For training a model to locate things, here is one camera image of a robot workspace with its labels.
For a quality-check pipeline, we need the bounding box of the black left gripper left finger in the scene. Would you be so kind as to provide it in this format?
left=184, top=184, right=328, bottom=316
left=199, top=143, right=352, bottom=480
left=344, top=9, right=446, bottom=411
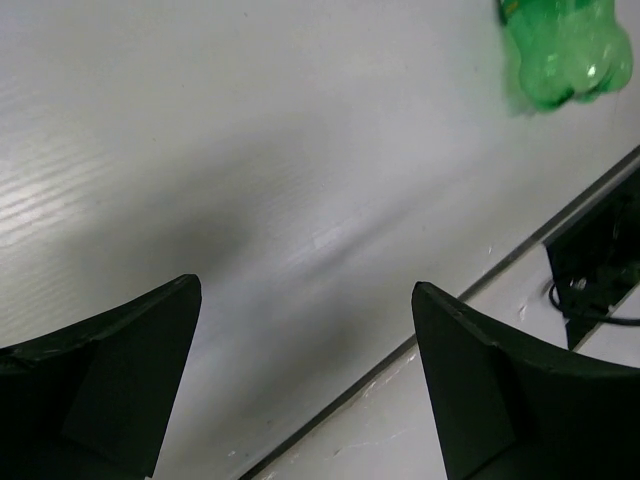
left=1, top=274, right=201, bottom=479

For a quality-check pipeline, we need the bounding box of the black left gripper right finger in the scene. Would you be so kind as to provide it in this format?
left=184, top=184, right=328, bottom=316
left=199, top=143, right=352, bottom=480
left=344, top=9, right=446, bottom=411
left=411, top=282, right=639, bottom=479

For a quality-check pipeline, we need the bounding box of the black cable in floor opening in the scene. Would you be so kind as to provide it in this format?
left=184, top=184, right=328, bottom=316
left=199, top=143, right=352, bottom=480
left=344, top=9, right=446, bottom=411
left=548, top=279, right=640, bottom=324

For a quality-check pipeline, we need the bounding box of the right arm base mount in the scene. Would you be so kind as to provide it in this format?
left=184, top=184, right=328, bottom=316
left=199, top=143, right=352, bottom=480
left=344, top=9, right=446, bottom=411
left=546, top=172, right=639, bottom=350

